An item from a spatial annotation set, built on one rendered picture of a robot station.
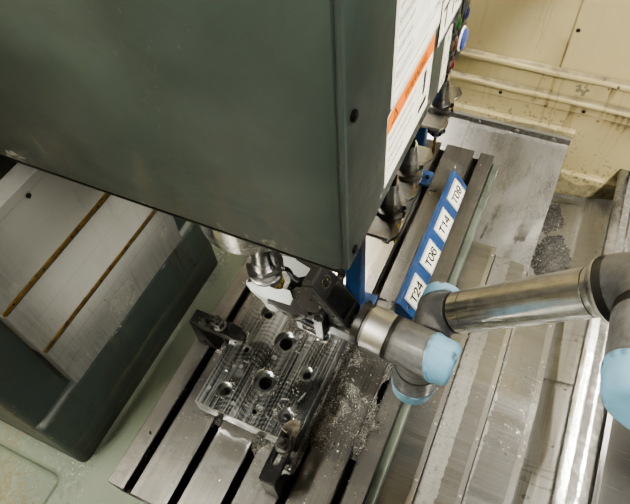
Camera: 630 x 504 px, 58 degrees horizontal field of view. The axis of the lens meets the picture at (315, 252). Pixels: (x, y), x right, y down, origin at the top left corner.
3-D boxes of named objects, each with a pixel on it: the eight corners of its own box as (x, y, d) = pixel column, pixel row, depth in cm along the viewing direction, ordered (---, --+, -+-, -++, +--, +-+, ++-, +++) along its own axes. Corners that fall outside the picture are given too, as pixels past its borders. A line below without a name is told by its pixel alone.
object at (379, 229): (402, 225, 113) (402, 222, 112) (392, 244, 110) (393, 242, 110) (369, 214, 115) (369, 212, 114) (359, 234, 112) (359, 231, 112)
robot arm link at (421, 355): (440, 399, 90) (448, 377, 83) (378, 368, 93) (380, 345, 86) (459, 358, 94) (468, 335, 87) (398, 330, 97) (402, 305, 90)
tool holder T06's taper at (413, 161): (399, 158, 121) (401, 134, 116) (420, 160, 120) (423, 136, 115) (397, 173, 119) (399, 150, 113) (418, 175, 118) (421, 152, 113)
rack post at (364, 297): (378, 297, 139) (382, 222, 115) (370, 315, 136) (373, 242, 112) (341, 284, 142) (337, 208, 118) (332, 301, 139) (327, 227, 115)
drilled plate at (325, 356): (351, 334, 129) (351, 323, 125) (296, 453, 115) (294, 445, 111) (262, 300, 136) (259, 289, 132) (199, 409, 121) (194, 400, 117)
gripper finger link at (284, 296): (244, 310, 99) (295, 322, 98) (239, 293, 95) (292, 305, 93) (251, 296, 101) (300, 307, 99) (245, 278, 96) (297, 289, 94)
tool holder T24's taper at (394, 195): (385, 193, 116) (387, 169, 110) (405, 200, 114) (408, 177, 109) (375, 207, 114) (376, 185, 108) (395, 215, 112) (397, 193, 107)
